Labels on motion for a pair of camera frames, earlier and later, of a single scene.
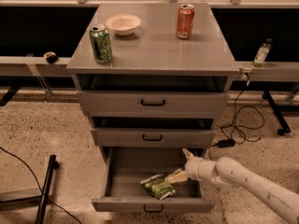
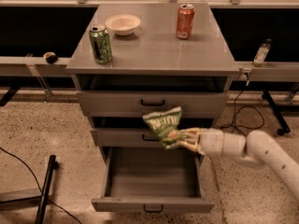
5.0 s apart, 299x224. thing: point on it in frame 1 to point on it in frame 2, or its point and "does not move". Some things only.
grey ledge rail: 32,65 does not move
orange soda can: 186,15 does not move
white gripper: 192,168 to 211,142
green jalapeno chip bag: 157,186 to 166,124
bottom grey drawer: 126,167 does not move
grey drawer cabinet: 152,77 does not move
